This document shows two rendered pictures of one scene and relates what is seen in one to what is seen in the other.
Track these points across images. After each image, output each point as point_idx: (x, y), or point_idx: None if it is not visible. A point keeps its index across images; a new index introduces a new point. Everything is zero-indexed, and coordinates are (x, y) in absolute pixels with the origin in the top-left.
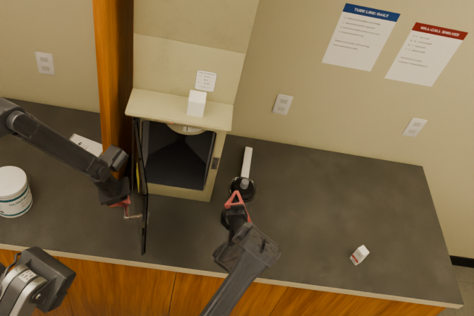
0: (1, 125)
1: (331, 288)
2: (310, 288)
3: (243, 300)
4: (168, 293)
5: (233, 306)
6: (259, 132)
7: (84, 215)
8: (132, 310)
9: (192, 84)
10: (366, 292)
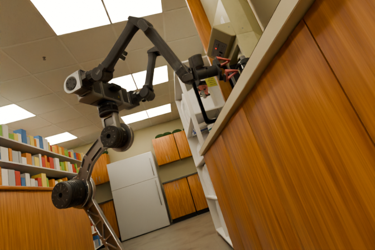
0: (154, 48)
1: (239, 80)
2: (236, 96)
3: (254, 173)
4: (238, 183)
5: (119, 37)
6: None
7: None
8: (247, 229)
9: None
10: (251, 53)
